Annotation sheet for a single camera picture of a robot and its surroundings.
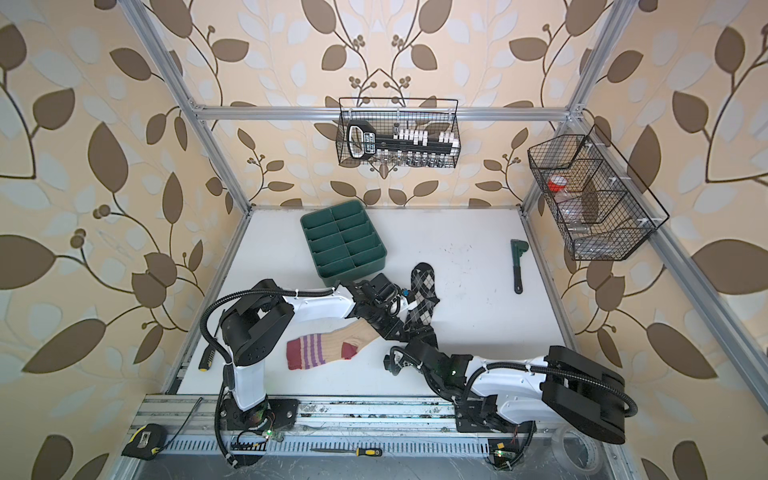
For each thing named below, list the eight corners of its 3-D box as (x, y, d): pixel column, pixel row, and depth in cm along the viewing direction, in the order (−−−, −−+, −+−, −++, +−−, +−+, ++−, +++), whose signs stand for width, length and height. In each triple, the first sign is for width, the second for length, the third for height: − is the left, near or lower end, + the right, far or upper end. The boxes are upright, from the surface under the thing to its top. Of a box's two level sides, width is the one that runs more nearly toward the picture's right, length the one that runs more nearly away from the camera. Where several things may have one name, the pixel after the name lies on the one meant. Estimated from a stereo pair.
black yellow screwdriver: (202, 371, 84) (196, 368, 82) (211, 347, 89) (206, 344, 86) (209, 371, 84) (203, 368, 82) (218, 347, 89) (213, 344, 86)
